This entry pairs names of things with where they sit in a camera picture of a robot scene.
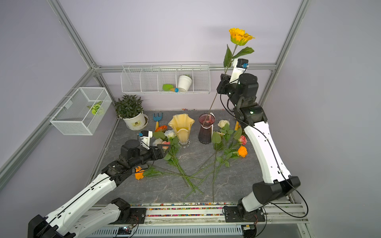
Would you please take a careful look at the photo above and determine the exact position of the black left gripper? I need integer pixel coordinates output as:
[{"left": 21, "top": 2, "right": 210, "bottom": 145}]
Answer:
[{"left": 130, "top": 144, "right": 171, "bottom": 169}]

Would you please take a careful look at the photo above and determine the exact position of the orange yellow rose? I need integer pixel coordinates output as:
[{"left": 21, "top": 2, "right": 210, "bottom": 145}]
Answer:
[{"left": 134, "top": 166, "right": 191, "bottom": 181}]

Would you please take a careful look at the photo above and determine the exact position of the dark red glass vase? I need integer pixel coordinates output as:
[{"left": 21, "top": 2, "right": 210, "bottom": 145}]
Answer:
[{"left": 198, "top": 113, "right": 215, "bottom": 144}]

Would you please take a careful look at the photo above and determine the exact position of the yellow ruffled glass vase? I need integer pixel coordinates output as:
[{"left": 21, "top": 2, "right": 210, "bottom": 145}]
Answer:
[{"left": 168, "top": 114, "right": 194, "bottom": 147}]

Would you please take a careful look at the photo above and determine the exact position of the yellow sunflower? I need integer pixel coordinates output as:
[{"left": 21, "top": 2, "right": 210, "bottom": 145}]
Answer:
[{"left": 205, "top": 28, "right": 256, "bottom": 120}]

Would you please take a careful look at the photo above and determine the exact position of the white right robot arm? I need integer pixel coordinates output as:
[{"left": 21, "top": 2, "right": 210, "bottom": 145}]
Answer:
[{"left": 217, "top": 73, "right": 301, "bottom": 221}]

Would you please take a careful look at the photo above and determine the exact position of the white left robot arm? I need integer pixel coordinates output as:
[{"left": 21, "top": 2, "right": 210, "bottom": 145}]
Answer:
[{"left": 27, "top": 139, "right": 171, "bottom": 238}]

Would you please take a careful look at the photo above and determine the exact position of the white rose left lower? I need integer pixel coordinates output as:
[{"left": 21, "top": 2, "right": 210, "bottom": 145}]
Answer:
[{"left": 152, "top": 138, "right": 164, "bottom": 147}]

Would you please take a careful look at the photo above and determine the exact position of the pink rose left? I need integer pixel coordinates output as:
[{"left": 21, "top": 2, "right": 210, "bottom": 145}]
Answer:
[{"left": 161, "top": 141, "right": 171, "bottom": 151}]

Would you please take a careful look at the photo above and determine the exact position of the pink rose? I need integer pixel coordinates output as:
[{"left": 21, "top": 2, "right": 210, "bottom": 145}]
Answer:
[
  {"left": 238, "top": 135, "right": 247, "bottom": 145},
  {"left": 161, "top": 141, "right": 171, "bottom": 151}
]

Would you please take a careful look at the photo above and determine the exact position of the white rose left upper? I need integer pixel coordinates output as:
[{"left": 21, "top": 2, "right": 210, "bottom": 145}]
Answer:
[{"left": 164, "top": 130, "right": 176, "bottom": 139}]

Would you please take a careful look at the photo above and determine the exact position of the blue yellow toy rake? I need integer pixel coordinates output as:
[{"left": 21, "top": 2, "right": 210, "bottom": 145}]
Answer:
[{"left": 153, "top": 112, "right": 163, "bottom": 130}]

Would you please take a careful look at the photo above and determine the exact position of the cream white rose right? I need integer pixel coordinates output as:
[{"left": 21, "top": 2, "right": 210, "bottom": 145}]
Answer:
[{"left": 217, "top": 120, "right": 230, "bottom": 129}]

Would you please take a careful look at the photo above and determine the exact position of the white empty flower pot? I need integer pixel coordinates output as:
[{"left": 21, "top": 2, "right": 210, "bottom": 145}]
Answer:
[{"left": 177, "top": 75, "right": 192, "bottom": 92}]

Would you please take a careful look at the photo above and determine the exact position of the potted green plant white pot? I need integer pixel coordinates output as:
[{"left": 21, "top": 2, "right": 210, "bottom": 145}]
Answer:
[{"left": 115, "top": 95, "right": 147, "bottom": 131}]

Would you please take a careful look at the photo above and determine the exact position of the pink rose right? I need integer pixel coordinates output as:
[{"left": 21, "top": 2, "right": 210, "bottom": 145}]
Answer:
[{"left": 238, "top": 135, "right": 247, "bottom": 145}]

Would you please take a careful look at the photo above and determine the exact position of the green toy trowel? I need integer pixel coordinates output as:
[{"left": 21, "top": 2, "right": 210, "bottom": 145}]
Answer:
[{"left": 162, "top": 84, "right": 179, "bottom": 92}]

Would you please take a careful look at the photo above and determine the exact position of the orange rose right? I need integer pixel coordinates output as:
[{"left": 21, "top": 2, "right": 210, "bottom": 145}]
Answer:
[{"left": 237, "top": 146, "right": 248, "bottom": 158}]

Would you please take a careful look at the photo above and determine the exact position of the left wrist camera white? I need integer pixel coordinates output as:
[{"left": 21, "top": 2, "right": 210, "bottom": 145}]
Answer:
[{"left": 139, "top": 131, "right": 153, "bottom": 150}]

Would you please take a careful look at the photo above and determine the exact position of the white wire wall shelf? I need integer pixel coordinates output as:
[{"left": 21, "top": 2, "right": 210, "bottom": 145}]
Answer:
[{"left": 121, "top": 61, "right": 210, "bottom": 94}]

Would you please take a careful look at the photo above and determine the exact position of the white wire side basket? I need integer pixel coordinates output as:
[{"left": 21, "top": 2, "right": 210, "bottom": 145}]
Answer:
[{"left": 50, "top": 87, "right": 112, "bottom": 136}]

